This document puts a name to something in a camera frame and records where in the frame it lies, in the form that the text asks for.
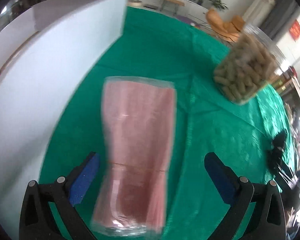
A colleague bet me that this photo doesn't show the pink cloths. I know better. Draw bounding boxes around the pink cloths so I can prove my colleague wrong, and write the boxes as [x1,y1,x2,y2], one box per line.
[91,76,177,236]

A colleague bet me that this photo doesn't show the black beaded scrunchie bundle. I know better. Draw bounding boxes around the black beaded scrunchie bundle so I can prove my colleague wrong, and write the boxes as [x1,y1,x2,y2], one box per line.
[266,129,288,176]

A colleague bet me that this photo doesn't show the green tablecloth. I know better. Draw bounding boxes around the green tablecloth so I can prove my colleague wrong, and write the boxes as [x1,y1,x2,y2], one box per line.
[39,7,288,239]

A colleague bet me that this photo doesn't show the wooden railing furniture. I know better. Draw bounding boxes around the wooden railing furniture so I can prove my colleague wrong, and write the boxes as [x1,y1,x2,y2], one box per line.
[271,66,300,109]

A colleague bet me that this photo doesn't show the clear jar of snacks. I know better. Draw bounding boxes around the clear jar of snacks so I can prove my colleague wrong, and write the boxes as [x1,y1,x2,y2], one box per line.
[213,24,286,105]

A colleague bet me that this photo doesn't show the white cardboard box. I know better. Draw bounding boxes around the white cardboard box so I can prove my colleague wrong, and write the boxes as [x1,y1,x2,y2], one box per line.
[0,0,127,239]

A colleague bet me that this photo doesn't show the orange butterfly chair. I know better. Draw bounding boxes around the orange butterfly chair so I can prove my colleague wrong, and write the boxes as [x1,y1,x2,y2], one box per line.
[205,9,245,43]

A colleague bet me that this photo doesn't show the white standing air conditioner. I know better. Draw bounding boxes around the white standing air conditioner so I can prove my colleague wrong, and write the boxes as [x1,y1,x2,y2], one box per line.
[242,0,275,27]

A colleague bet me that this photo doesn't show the purple floor mat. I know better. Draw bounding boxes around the purple floor mat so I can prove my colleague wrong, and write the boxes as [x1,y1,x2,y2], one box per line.
[176,15,197,25]

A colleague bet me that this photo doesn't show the green potted plant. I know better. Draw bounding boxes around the green potted plant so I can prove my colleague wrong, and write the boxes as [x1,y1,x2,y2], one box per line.
[209,0,228,11]

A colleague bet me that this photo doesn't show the wooden bench with metal legs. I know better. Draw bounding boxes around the wooden bench with metal legs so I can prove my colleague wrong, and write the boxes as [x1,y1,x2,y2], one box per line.
[159,0,186,14]

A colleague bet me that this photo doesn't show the oval wooden floor board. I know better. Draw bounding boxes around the oval wooden floor board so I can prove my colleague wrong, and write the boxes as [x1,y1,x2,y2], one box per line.
[127,0,143,8]

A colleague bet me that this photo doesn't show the red wall hanging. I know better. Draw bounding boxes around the red wall hanging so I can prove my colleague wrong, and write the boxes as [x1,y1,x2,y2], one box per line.
[289,20,300,41]

